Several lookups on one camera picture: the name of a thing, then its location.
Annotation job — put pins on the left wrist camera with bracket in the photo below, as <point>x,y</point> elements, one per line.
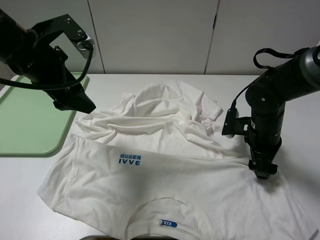
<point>49,30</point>

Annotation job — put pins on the green plastic tray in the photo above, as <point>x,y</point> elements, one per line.
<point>30,125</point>

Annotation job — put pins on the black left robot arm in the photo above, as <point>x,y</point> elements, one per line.
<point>28,53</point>

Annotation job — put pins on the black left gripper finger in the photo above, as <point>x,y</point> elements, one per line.
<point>79,102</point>
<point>63,106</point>

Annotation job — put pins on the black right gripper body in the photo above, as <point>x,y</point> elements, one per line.
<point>263,147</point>

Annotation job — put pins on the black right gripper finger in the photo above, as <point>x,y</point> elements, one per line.
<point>265,169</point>
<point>252,165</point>

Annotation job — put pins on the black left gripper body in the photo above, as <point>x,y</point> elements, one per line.
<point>47,67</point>

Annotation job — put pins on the white short sleeve t-shirt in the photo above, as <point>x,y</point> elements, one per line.
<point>157,164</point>

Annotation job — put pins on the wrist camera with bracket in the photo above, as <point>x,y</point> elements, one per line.
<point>49,30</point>
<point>235,125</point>

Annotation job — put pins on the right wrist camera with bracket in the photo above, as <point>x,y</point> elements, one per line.
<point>235,125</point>

